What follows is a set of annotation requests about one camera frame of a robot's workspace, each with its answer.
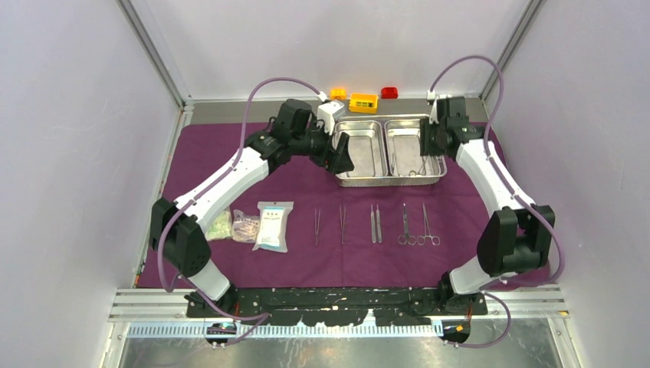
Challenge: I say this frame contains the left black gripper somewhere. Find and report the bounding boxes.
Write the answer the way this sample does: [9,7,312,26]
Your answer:
[291,117,353,174]

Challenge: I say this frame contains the steel instrument tray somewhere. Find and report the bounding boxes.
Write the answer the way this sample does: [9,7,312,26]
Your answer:
[333,114,448,187]

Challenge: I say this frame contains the steel surgical forceps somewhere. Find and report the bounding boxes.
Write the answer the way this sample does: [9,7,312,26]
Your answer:
[409,156,430,176]

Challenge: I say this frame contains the steel tweezers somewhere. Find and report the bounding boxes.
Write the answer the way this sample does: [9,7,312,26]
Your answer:
[314,208,321,246]
[339,204,346,245]

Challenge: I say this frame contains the orange yellow toy block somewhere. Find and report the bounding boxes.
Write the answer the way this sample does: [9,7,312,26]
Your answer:
[348,93,379,114]

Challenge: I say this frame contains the purple cloth wrap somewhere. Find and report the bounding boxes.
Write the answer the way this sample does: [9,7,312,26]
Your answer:
[136,119,552,291]

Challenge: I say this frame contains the steel surgical scissors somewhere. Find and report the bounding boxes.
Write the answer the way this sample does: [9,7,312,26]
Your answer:
[416,203,441,246]
[398,203,416,245]

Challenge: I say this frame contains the white sterile pouch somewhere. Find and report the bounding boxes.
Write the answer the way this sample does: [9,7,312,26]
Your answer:
[252,202,294,253]

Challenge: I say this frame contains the pink clear packet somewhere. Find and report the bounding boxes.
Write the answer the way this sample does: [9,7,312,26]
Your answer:
[231,209,261,244]

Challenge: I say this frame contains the green packet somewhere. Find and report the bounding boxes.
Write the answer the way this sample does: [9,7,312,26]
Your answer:
[205,210,232,242]

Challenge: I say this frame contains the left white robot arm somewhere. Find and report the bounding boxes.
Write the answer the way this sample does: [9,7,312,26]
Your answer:
[149,99,354,317]

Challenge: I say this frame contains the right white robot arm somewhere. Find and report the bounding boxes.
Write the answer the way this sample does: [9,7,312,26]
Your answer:
[419,96,555,315]

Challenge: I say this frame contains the small orange block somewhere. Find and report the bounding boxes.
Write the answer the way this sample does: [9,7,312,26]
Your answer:
[329,88,347,100]

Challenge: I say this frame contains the red block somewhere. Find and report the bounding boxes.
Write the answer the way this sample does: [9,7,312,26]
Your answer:
[380,86,399,100]

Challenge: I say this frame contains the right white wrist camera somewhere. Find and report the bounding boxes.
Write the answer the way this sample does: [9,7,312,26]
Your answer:
[426,90,448,125]

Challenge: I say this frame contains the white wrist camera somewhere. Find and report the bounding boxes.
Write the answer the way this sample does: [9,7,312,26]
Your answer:
[316,91,346,136]
[426,90,448,125]

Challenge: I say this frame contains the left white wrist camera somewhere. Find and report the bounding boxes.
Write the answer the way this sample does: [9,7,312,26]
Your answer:
[316,91,346,136]

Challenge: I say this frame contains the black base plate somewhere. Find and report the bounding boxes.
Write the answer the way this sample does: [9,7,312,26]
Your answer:
[184,287,488,327]

